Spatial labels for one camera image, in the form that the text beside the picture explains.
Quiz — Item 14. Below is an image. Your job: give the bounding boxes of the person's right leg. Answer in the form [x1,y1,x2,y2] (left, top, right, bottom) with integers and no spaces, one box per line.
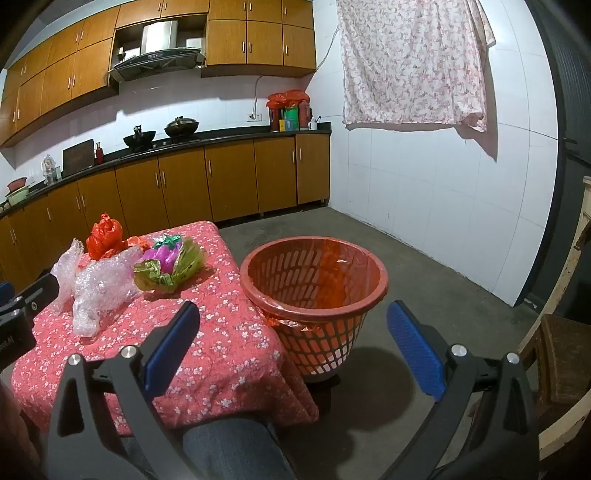
[120,415,296,480]

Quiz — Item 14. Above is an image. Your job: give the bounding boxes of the black wok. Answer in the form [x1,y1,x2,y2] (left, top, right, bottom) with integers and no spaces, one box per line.
[123,124,157,149]

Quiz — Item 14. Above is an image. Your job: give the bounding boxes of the red plastic bag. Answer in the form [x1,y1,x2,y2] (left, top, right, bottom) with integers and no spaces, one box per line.
[86,213,151,260]

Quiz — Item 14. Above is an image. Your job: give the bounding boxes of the pale wooden frame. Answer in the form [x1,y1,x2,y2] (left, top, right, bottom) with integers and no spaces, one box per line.
[517,175,591,462]

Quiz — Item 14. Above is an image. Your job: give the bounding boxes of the purple plastic bag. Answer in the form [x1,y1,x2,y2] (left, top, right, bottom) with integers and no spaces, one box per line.
[141,244,181,274]

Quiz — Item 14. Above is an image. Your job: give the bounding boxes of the red bag with bottles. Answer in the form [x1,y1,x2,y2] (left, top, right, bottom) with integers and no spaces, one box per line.
[267,90,310,132]

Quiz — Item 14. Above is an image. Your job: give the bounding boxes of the black kitchen countertop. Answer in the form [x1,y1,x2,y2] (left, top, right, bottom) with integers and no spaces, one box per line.
[0,122,332,220]

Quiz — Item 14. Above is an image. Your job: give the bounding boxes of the steel range hood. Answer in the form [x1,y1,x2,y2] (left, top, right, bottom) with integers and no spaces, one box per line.
[108,21,207,84]

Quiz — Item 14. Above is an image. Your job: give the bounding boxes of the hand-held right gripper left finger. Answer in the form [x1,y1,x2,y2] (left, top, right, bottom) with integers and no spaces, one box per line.
[46,301,201,480]

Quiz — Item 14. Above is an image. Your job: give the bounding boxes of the small bubble wrap piece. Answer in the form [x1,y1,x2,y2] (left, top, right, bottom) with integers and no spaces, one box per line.
[50,239,85,315]

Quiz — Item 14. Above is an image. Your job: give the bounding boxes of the large bubble wrap piece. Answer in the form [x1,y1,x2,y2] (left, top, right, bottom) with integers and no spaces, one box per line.
[73,247,144,337]

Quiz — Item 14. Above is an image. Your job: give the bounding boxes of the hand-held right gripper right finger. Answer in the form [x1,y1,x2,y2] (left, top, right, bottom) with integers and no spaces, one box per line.
[387,300,541,480]

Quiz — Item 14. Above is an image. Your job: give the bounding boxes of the white cable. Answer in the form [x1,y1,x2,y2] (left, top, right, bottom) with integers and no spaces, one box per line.
[316,19,341,72]
[252,74,278,116]

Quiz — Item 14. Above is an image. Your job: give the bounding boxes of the black pot with lid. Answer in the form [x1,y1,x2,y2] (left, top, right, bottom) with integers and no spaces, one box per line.
[164,116,200,139]

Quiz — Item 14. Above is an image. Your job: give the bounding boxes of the orange plastic basket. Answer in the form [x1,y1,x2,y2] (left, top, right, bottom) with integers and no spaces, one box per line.
[239,236,389,383]

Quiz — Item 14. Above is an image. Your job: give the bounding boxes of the red floral tablecloth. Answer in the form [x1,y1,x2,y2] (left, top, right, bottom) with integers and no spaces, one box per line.
[10,220,320,437]

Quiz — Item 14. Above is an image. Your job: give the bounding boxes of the olive foil wrapper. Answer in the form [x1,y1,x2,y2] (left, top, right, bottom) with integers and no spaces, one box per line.
[134,237,205,294]

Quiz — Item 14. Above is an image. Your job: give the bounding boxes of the wooden upper cabinets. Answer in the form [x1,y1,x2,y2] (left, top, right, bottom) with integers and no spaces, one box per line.
[0,0,317,148]

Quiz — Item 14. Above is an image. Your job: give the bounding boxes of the wooden lower cabinets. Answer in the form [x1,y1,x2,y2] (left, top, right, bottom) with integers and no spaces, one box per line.
[0,131,331,282]

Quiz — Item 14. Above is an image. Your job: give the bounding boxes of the dark cutting board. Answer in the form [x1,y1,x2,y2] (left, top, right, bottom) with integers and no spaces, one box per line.
[62,139,95,176]

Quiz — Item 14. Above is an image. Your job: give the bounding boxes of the wooden cabinets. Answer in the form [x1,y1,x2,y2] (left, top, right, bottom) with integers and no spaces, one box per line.
[0,131,331,282]
[0,0,317,148]

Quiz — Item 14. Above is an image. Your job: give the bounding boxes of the pink floral hanging sheet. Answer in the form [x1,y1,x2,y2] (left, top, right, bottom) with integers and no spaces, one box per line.
[336,0,497,133]

